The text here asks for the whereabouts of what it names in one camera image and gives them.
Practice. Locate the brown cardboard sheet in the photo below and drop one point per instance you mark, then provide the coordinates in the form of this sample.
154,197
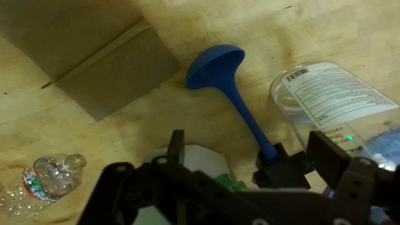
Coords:
93,53

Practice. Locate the white and green container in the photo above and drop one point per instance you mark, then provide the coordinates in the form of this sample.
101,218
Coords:
203,161

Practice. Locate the blue cloth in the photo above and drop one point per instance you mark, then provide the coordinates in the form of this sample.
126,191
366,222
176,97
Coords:
386,147

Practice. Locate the clear jar with white label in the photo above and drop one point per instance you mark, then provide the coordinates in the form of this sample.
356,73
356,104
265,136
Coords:
331,93

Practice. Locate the blue spoon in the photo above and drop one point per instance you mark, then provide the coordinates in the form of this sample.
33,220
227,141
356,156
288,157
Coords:
218,70

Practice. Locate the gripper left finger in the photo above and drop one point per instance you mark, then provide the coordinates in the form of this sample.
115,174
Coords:
162,178

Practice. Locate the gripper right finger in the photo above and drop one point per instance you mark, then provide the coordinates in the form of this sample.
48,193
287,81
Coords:
353,184

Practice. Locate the crushed clear plastic bottle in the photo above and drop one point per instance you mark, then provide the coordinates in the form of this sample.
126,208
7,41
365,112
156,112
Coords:
47,181

